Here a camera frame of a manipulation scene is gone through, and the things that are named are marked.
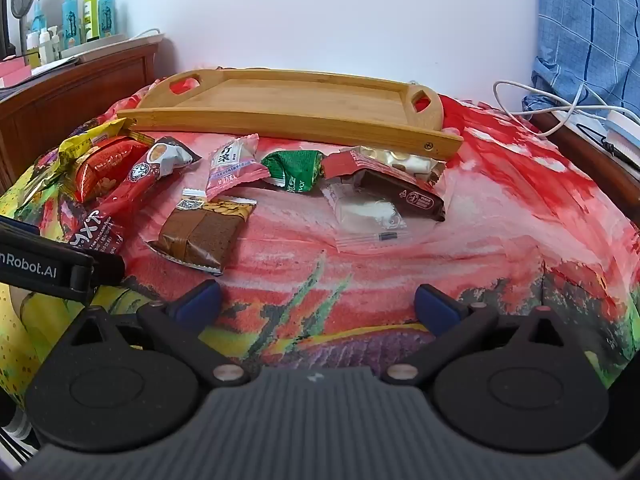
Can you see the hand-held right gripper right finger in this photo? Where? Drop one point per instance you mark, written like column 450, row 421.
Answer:
column 440, row 310

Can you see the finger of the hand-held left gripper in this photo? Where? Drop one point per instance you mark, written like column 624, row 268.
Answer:
column 109, row 270

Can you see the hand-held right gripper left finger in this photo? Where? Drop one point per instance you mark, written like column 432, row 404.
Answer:
column 197, row 302

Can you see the brown cake packet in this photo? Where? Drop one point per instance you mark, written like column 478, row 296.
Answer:
column 200, row 235

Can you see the long red stick packet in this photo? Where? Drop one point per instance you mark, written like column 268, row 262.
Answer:
column 135, row 180

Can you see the red and gold snack packet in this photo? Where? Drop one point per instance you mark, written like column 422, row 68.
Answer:
column 105, row 165

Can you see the clear packet with white filling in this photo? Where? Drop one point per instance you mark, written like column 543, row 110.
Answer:
column 365, row 215

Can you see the red and brown wafer packet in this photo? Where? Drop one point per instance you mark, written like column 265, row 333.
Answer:
column 395, row 195

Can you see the yellow snack packet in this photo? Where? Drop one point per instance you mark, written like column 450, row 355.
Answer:
column 85, row 140

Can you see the pink candy packet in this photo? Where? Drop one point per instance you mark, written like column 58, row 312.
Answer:
column 232, row 170

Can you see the white and gold snack packet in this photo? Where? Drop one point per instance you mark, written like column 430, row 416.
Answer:
column 400, row 160

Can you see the green candy packet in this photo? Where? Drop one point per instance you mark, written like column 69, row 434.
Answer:
column 292, row 170

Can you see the wooden tray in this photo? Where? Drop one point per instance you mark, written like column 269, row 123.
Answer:
column 300, row 100

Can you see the printed floral cloth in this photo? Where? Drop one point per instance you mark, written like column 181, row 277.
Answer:
column 350, row 270

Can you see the brown wooden cabinet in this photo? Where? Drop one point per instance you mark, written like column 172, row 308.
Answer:
column 65, row 100

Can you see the pink box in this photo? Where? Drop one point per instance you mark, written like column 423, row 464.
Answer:
column 12, row 72

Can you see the stack of papers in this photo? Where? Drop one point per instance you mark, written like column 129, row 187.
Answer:
column 55, row 65

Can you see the dark wooden ledge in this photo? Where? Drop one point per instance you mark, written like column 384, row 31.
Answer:
column 580, row 160

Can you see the small white tray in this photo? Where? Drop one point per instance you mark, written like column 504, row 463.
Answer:
column 100, row 44

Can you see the large white tray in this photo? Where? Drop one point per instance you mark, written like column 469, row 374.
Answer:
column 150, row 39

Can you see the tall teal spray bottle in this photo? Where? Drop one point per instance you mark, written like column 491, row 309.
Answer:
column 71, row 20
column 106, row 10

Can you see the small teal spray bottle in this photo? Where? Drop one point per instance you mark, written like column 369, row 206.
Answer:
column 38, row 17

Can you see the yellow-green spray bottle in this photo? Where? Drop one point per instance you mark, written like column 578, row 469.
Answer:
column 91, row 12

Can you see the black television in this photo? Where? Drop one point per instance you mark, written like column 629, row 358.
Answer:
column 4, row 10

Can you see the blue checkered cloth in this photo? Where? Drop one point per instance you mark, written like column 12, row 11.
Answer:
column 585, row 25

